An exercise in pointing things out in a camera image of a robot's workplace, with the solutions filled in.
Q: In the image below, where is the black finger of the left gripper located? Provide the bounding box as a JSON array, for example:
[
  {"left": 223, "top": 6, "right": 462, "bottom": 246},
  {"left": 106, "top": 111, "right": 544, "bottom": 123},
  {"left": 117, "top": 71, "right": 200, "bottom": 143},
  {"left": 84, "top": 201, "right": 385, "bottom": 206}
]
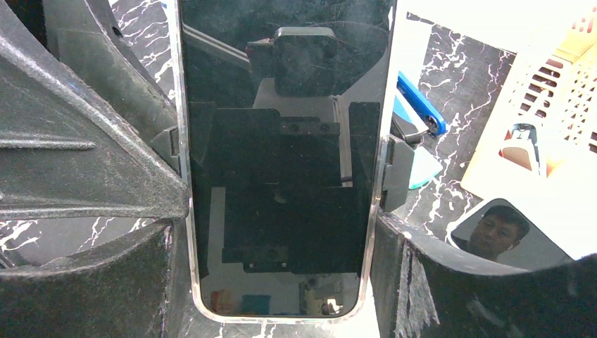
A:
[{"left": 1, "top": 1, "right": 189, "bottom": 220}]

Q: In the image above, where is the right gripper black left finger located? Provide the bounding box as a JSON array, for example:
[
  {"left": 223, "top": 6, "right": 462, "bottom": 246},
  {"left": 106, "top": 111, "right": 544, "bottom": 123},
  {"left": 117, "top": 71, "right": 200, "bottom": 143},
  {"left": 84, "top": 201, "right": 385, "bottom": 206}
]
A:
[{"left": 1, "top": 220, "right": 190, "bottom": 337}]

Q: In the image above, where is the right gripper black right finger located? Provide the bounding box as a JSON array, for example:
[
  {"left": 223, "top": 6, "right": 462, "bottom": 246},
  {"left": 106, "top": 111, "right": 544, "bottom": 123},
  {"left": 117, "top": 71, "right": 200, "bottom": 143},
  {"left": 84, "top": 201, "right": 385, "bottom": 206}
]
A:
[{"left": 370, "top": 212, "right": 596, "bottom": 337}]

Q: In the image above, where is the black phone stand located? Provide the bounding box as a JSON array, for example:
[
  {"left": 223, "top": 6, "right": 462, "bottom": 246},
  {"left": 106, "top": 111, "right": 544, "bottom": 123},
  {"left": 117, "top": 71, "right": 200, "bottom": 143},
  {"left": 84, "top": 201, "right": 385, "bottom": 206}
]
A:
[{"left": 149, "top": 126, "right": 414, "bottom": 213}]

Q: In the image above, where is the clear-case phone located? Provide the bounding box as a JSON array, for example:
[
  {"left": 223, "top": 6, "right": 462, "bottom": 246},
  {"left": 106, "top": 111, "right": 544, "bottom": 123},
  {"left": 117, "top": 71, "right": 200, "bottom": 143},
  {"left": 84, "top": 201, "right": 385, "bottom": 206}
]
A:
[{"left": 171, "top": 1, "right": 396, "bottom": 322}]

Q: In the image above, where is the light blue phone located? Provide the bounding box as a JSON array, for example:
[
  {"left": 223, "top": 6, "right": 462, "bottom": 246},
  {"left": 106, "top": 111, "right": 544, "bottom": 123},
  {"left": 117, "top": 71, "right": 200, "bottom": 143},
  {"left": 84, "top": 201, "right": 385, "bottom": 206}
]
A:
[{"left": 446, "top": 198, "right": 573, "bottom": 270}]

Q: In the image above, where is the teal white eraser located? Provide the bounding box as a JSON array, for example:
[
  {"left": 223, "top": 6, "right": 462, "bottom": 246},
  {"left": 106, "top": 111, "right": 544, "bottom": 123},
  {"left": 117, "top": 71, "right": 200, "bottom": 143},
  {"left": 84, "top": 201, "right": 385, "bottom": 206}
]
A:
[{"left": 408, "top": 146, "right": 442, "bottom": 190}]

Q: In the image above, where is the blue black stapler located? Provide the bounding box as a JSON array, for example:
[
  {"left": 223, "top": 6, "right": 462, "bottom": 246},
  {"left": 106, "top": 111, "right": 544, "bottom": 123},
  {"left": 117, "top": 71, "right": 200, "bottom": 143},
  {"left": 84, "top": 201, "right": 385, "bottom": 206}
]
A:
[{"left": 391, "top": 72, "right": 446, "bottom": 145}]

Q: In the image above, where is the orange file organizer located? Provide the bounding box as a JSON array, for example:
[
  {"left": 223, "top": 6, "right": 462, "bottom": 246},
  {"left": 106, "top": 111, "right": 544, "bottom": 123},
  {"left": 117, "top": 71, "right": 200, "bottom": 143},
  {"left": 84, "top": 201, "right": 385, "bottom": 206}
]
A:
[{"left": 461, "top": 1, "right": 596, "bottom": 260}]

